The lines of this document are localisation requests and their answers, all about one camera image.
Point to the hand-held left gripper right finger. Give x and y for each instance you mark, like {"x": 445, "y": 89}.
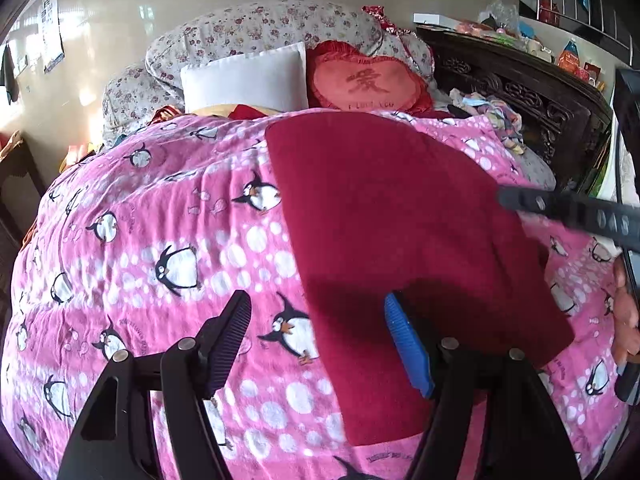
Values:
{"x": 410, "y": 347}

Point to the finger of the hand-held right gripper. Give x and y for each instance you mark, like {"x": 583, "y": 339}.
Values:
{"x": 560, "y": 207}

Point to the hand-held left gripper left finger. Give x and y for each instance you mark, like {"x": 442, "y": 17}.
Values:
{"x": 230, "y": 340}

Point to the dark red knit garment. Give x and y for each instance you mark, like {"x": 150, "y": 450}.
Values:
{"x": 375, "y": 200}

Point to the pile of colourful clothes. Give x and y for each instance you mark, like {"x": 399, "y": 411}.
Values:
{"x": 495, "y": 110}

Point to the person's right hand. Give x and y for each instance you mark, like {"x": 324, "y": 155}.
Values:
{"x": 626, "y": 320}

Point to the floral bed sheet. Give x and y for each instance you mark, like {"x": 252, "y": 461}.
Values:
{"x": 537, "y": 172}

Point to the dark carved wooden headboard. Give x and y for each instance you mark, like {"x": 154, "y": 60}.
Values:
{"x": 550, "y": 95}

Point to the orange snack packet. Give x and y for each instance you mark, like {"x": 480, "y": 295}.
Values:
{"x": 569, "y": 55}

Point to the metal railing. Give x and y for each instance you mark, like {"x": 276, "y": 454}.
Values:
{"x": 575, "y": 15}

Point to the red container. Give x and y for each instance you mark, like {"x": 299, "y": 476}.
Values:
{"x": 548, "y": 10}

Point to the pink penguin blanket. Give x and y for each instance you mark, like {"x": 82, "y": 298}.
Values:
{"x": 150, "y": 220}

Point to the clear plastic bag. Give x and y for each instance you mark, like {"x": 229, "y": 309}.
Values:
{"x": 502, "y": 15}

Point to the white flat box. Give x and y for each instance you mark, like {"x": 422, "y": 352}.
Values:
{"x": 435, "y": 20}

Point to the red heart-shaped pillow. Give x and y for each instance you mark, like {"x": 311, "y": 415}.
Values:
{"x": 370, "y": 82}

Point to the yellow and red cloth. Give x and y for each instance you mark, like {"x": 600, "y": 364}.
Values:
{"x": 240, "y": 111}

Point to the white pillow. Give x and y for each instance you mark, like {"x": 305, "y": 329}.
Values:
{"x": 250, "y": 77}

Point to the red patterned cloth bundle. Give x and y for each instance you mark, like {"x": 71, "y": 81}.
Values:
{"x": 377, "y": 12}

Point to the dark wooden furniture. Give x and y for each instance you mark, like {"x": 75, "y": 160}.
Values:
{"x": 17, "y": 175}

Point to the floral quilt bundle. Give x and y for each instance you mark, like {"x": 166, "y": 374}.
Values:
{"x": 250, "y": 20}

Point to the dark hanging cloth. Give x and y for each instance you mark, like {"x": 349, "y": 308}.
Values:
{"x": 9, "y": 75}

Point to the wall poster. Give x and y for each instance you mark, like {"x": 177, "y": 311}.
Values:
{"x": 52, "y": 30}

